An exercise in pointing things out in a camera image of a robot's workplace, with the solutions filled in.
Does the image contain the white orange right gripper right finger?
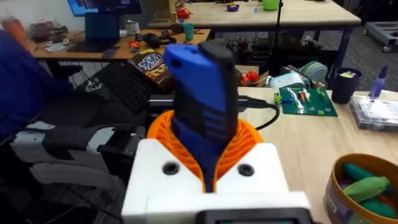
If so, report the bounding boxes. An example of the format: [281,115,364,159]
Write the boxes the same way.
[215,118,290,194]

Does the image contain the white orange right gripper left finger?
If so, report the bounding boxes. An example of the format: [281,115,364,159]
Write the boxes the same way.
[122,110,206,219]

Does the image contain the green bucket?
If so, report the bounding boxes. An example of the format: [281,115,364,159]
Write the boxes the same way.
[262,0,280,12]

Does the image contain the green board with toy blocks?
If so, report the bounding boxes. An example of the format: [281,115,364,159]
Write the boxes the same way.
[273,86,338,118]

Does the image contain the black keyboard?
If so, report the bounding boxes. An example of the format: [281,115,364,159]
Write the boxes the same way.
[92,61,157,114]

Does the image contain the white device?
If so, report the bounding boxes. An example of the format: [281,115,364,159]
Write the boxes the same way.
[268,70,306,90]

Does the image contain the red toy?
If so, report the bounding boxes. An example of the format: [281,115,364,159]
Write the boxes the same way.
[240,70,261,86]

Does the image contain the round tub with toys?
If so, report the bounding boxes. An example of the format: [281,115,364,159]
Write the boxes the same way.
[323,153,398,224]

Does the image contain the brown snack bag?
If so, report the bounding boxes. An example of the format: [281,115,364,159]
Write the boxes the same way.
[127,49,175,95]

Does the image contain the stack of pale green plates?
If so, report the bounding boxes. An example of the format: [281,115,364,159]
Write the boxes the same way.
[299,60,329,83]

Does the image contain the dark blue cup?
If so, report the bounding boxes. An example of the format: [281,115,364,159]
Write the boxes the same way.
[331,67,363,105]

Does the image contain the clear plastic box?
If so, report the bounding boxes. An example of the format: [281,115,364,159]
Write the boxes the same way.
[348,94,398,132]

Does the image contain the wooden desk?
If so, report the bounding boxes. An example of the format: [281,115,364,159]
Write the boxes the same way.
[29,28,212,62]

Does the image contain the black headphones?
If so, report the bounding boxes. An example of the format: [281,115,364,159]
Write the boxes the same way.
[142,32,178,49]

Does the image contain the black stand pole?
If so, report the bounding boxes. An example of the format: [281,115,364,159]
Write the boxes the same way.
[268,0,284,76]

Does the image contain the teal cup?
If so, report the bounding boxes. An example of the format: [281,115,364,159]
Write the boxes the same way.
[182,22,195,42]

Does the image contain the person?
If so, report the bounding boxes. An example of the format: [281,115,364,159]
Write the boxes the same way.
[0,16,75,138]

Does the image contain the large wooden table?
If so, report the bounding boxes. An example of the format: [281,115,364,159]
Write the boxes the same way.
[147,0,363,85]

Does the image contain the computer monitor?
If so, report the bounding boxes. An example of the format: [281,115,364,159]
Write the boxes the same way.
[67,0,143,17]

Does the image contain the grey wheeled cart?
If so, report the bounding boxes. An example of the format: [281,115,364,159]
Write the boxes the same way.
[363,21,398,54]

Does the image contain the black cable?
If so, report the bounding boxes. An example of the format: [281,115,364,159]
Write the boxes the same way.
[238,95,280,131]

